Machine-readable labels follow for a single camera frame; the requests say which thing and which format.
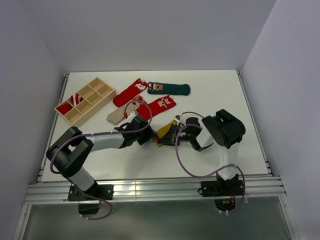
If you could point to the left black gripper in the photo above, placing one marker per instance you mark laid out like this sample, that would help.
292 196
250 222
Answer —
149 133

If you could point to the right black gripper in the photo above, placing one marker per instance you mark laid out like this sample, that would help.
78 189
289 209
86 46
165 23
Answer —
169 139

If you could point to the yellow sock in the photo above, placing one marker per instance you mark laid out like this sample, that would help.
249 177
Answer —
163 131

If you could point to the wooden compartment tray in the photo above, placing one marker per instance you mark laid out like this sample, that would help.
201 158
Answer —
96 94

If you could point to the red white striped sock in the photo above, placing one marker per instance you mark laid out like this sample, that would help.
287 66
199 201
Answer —
75 99

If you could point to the red sock with santa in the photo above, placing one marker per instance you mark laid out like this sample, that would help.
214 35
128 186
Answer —
64 108

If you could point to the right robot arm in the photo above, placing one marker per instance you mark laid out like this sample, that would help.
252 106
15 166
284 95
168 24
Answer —
223 129

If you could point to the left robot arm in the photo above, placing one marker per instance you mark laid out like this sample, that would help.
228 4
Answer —
69 153

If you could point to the beige sock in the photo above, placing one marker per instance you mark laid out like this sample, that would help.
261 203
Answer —
122 112

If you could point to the red sock centre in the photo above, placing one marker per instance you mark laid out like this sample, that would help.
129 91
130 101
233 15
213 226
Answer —
158 106

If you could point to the dark green sock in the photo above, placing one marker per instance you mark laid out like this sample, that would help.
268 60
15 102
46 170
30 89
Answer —
158 88

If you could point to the red sock upper left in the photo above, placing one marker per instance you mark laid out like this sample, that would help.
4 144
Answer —
130 92

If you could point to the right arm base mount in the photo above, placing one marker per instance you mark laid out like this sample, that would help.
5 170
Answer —
227 195

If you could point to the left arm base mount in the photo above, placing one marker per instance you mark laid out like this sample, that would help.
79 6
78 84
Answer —
90 201

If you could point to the aluminium front rail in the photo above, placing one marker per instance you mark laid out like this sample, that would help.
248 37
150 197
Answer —
179 189

